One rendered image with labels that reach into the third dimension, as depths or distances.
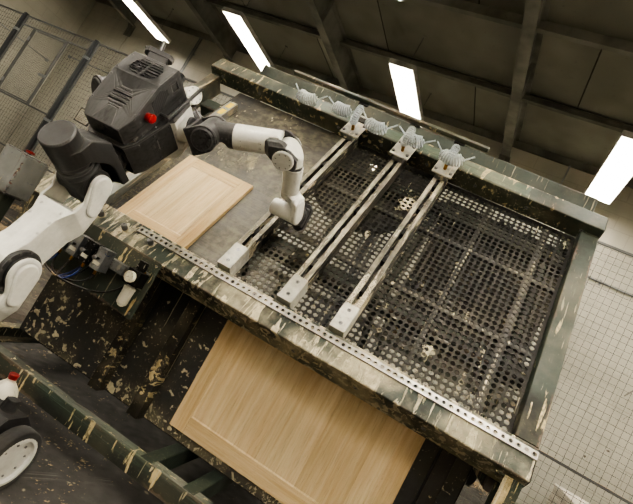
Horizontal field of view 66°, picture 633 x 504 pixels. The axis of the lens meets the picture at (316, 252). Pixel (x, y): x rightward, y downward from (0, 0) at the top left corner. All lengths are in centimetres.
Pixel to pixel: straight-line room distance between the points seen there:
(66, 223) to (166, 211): 59
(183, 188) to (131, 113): 68
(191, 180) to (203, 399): 97
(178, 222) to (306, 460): 109
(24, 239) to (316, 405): 116
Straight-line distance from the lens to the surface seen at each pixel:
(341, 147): 249
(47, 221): 171
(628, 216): 731
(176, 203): 223
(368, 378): 169
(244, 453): 206
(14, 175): 221
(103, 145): 169
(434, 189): 238
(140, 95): 173
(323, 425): 197
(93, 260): 199
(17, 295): 170
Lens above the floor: 96
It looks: 5 degrees up
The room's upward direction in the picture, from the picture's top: 29 degrees clockwise
